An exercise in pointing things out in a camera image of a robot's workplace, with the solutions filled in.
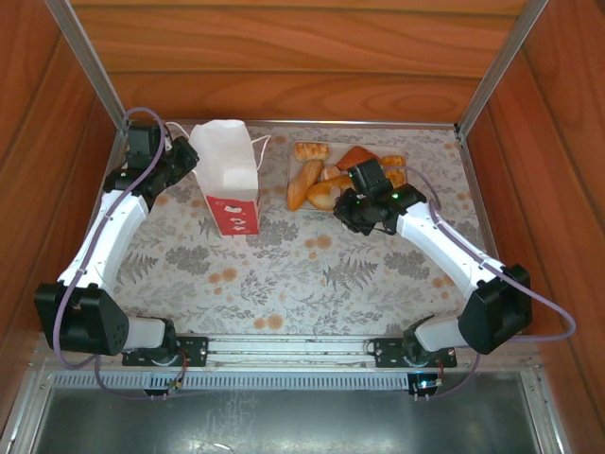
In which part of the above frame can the sugar-coated orange bread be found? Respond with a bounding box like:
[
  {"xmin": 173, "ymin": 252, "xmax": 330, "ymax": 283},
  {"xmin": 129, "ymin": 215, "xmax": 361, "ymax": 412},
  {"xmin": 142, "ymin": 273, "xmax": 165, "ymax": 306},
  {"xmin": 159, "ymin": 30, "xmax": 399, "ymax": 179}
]
[{"xmin": 305, "ymin": 178, "xmax": 354, "ymax": 211}]

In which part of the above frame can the red and white paper bag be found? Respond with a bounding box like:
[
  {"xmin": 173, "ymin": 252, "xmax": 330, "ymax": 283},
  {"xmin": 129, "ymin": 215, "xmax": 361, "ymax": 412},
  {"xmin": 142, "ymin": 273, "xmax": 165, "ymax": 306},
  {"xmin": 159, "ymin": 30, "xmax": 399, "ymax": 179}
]
[{"xmin": 163, "ymin": 119, "xmax": 273, "ymax": 237}]

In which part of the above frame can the long golden bread roll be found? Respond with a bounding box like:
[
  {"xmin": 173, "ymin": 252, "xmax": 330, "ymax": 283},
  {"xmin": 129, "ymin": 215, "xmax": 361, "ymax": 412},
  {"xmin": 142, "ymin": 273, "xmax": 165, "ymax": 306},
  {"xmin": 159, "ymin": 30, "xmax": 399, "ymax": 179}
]
[{"xmin": 286, "ymin": 159, "xmax": 325, "ymax": 212}]

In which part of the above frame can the reddish-brown crusty bread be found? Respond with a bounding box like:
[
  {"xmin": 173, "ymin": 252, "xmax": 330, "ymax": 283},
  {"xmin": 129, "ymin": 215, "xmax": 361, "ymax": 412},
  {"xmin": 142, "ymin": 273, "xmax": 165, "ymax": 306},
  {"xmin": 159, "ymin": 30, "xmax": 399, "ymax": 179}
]
[{"xmin": 336, "ymin": 145, "xmax": 380, "ymax": 172}]

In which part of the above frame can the golden lattice puff pastry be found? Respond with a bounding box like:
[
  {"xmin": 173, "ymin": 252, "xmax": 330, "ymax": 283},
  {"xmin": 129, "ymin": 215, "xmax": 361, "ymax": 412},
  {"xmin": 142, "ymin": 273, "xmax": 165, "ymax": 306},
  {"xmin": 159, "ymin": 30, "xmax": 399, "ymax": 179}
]
[{"xmin": 293, "ymin": 143, "xmax": 329, "ymax": 163}]

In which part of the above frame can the white rectangular tray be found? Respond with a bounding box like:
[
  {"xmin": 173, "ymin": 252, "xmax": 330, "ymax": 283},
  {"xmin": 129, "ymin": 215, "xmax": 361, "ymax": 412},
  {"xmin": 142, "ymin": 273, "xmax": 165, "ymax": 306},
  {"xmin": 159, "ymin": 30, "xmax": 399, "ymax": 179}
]
[{"xmin": 285, "ymin": 139, "xmax": 411, "ymax": 213}]

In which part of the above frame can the fern print tablecloth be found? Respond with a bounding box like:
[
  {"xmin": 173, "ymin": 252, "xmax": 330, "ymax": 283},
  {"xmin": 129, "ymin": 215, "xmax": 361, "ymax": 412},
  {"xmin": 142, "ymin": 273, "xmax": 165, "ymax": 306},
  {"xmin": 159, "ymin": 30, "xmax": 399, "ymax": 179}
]
[{"xmin": 111, "ymin": 123, "xmax": 497, "ymax": 340}]

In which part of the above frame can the small black control board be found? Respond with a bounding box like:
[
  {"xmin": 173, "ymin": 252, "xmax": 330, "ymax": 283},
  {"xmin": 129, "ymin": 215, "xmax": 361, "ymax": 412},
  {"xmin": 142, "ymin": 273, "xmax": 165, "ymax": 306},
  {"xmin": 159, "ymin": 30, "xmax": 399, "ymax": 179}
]
[
  {"xmin": 143, "ymin": 377, "xmax": 186, "ymax": 397},
  {"xmin": 406, "ymin": 372, "xmax": 444, "ymax": 396}
]

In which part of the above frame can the grey sheet metal panel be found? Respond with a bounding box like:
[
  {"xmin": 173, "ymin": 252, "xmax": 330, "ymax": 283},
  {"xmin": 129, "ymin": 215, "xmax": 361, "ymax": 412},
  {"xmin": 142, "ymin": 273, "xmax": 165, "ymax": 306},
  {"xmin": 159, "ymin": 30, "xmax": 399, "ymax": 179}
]
[{"xmin": 30, "ymin": 373, "xmax": 566, "ymax": 454}]

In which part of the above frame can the aluminium enclosure post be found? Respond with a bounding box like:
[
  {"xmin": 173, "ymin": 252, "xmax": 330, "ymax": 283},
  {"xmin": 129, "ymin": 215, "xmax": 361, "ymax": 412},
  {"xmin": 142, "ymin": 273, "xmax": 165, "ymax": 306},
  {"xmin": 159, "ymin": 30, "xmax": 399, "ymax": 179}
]
[
  {"xmin": 453, "ymin": 0, "xmax": 549, "ymax": 138},
  {"xmin": 44, "ymin": 0, "xmax": 127, "ymax": 131}
]

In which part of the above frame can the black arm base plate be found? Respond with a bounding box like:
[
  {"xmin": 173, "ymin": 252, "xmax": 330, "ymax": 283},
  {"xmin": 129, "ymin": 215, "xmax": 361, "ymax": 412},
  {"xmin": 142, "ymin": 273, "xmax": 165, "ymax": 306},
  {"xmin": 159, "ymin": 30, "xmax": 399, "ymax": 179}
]
[
  {"xmin": 121, "ymin": 333, "xmax": 210, "ymax": 368},
  {"xmin": 372, "ymin": 336, "xmax": 458, "ymax": 369}
]

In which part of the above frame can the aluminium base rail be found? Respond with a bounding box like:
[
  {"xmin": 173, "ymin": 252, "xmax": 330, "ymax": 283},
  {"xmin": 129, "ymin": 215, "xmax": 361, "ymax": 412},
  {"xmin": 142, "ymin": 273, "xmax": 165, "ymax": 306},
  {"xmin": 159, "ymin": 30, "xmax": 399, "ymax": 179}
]
[{"xmin": 206, "ymin": 336, "xmax": 377, "ymax": 366}]

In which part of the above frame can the white slotted cable duct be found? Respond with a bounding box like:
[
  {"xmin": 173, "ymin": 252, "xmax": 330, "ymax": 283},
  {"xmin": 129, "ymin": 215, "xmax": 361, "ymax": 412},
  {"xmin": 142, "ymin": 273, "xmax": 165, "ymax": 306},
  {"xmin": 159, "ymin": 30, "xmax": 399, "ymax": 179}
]
[{"xmin": 49, "ymin": 370, "xmax": 412, "ymax": 392}]

